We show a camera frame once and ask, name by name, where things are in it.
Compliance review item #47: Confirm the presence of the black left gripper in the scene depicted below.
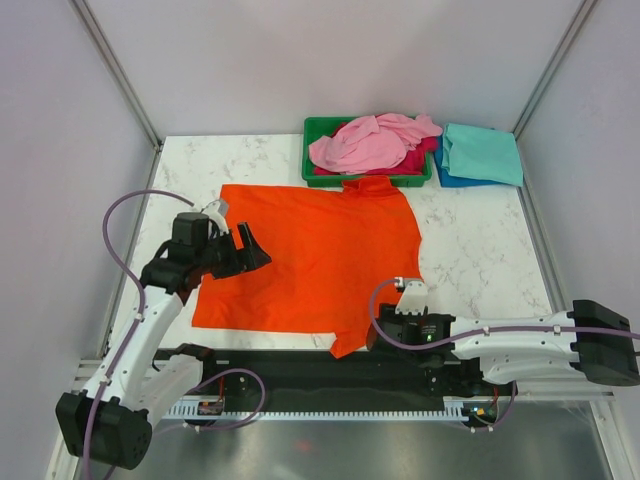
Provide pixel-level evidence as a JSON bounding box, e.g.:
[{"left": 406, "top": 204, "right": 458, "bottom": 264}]
[{"left": 195, "top": 222, "right": 270, "bottom": 279}]

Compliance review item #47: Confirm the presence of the orange t shirt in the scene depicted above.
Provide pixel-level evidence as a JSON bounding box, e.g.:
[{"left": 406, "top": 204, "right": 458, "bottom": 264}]
[{"left": 192, "top": 177, "right": 422, "bottom": 358}]

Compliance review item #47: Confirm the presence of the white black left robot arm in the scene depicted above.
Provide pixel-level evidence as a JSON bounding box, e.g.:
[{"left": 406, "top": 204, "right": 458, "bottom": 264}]
[{"left": 55, "top": 212, "right": 271, "bottom": 470}]

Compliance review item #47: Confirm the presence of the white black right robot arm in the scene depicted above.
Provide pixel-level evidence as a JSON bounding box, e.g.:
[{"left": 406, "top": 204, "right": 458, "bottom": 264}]
[{"left": 367, "top": 300, "right": 639, "bottom": 394}]

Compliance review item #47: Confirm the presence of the green plastic bin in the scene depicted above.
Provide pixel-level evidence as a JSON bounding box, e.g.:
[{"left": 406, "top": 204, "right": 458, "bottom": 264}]
[{"left": 301, "top": 113, "right": 442, "bottom": 187}]

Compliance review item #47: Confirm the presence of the blue folded t shirt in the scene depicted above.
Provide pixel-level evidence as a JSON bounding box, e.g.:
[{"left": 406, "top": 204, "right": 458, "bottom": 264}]
[{"left": 433, "top": 136, "right": 501, "bottom": 188}]

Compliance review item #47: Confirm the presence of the pink t shirt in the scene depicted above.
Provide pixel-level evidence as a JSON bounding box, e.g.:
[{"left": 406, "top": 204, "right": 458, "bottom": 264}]
[{"left": 309, "top": 113, "right": 443, "bottom": 176}]

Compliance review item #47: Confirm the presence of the teal folded t shirt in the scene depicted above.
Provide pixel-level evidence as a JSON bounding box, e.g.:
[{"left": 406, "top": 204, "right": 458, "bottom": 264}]
[{"left": 442, "top": 123, "right": 524, "bottom": 187}]

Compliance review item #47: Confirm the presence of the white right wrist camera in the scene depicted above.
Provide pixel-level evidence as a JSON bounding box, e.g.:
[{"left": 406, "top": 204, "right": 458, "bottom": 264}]
[{"left": 394, "top": 277, "right": 428, "bottom": 316}]

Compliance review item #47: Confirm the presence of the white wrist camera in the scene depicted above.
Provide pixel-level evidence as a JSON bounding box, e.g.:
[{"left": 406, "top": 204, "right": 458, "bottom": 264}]
[
  {"left": 394, "top": 277, "right": 428, "bottom": 316},
  {"left": 200, "top": 198, "right": 230, "bottom": 235}
]

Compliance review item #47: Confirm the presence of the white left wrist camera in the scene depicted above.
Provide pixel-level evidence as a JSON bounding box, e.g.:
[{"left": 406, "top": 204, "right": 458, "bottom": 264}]
[{"left": 200, "top": 198, "right": 230, "bottom": 235}]

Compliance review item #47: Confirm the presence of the white slotted cable duct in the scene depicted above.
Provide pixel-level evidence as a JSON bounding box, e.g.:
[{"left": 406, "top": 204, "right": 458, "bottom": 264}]
[{"left": 164, "top": 397, "right": 500, "bottom": 423}]

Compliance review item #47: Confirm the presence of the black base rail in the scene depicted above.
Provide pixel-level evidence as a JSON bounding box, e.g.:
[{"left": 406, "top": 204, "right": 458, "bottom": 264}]
[{"left": 152, "top": 347, "right": 521, "bottom": 414}]

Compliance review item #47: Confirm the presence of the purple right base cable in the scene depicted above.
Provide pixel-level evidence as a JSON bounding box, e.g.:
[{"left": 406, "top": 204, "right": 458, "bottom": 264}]
[{"left": 452, "top": 382, "right": 519, "bottom": 434}]

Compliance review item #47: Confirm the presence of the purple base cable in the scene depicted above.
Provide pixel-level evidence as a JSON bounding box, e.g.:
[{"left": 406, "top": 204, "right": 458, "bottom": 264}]
[
  {"left": 149, "top": 368, "right": 266, "bottom": 436},
  {"left": 452, "top": 382, "right": 519, "bottom": 434}
]

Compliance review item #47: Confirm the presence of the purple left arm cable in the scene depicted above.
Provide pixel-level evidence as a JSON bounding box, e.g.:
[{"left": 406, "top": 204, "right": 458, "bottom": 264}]
[{"left": 82, "top": 189, "right": 199, "bottom": 480}]

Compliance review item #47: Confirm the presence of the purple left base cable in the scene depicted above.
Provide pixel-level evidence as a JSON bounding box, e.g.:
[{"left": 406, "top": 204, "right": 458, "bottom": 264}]
[{"left": 149, "top": 368, "right": 266, "bottom": 436}]

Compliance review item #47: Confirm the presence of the left aluminium frame post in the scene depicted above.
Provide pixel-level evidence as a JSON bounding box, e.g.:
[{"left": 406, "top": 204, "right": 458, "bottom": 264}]
[{"left": 69, "top": 0, "right": 163, "bottom": 152}]

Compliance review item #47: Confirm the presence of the aluminium frame post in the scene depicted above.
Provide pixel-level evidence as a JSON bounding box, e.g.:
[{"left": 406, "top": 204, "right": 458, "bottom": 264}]
[
  {"left": 512, "top": 0, "right": 600, "bottom": 139},
  {"left": 69, "top": 0, "right": 163, "bottom": 152}
]

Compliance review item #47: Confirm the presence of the right aluminium frame post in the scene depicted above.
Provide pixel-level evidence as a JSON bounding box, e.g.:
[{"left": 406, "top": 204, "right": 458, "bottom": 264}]
[{"left": 512, "top": 0, "right": 600, "bottom": 139}]

